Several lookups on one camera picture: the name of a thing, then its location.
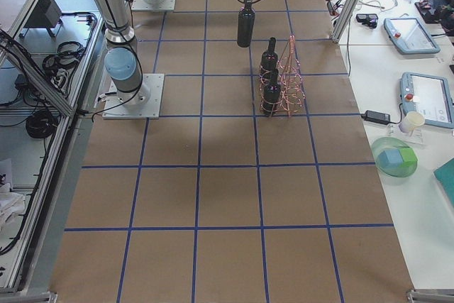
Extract white paper cup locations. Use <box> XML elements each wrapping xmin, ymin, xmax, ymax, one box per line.
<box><xmin>399</xmin><ymin>111</ymin><xmax>425</xmax><ymax>134</ymax></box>

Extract dark glass wine bottle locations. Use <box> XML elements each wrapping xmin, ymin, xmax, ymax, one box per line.
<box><xmin>237</xmin><ymin>3</ymin><xmax>255</xmax><ymax>48</ymax></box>

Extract teach pendant near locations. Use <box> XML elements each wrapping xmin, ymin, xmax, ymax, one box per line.
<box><xmin>400</xmin><ymin>72</ymin><xmax>453</xmax><ymax>128</ymax></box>

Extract copper wire wine basket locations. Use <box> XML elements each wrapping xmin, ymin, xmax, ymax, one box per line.
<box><xmin>278</xmin><ymin>35</ymin><xmax>305</xmax><ymax>116</ymax></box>

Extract teach pendant far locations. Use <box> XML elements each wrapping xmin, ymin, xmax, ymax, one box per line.
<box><xmin>383</xmin><ymin>17</ymin><xmax>441</xmax><ymax>55</ymax></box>

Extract dark bottle in basket near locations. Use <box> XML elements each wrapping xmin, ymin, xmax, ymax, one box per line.
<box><xmin>261</xmin><ymin>69</ymin><xmax>281</xmax><ymax>116</ymax></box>

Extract teach pendant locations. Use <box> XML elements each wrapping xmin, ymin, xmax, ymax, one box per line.
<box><xmin>383</xmin><ymin>17</ymin><xmax>441</xmax><ymax>55</ymax></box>
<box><xmin>400</xmin><ymin>72</ymin><xmax>453</xmax><ymax>128</ymax></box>

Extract green bowl with blocks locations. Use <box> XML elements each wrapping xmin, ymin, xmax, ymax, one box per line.
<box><xmin>371</xmin><ymin>137</ymin><xmax>418</xmax><ymax>177</ymax></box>

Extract small black power adapter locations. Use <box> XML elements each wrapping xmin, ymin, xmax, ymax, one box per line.
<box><xmin>361</xmin><ymin>110</ymin><xmax>391</xmax><ymax>125</ymax></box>

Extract dark bottle in basket far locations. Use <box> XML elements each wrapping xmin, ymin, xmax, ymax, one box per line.
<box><xmin>260</xmin><ymin>37</ymin><xmax>278</xmax><ymax>79</ymax></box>

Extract dark bottle in basket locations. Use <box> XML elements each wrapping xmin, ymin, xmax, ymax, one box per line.
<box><xmin>261</xmin><ymin>69</ymin><xmax>281</xmax><ymax>116</ymax></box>
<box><xmin>260</xmin><ymin>37</ymin><xmax>278</xmax><ymax>79</ymax></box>

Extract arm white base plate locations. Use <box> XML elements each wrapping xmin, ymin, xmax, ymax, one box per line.
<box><xmin>101</xmin><ymin>74</ymin><xmax>165</xmax><ymax>119</ymax></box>
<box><xmin>132</xmin><ymin>0</ymin><xmax>176</xmax><ymax>12</ymax></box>

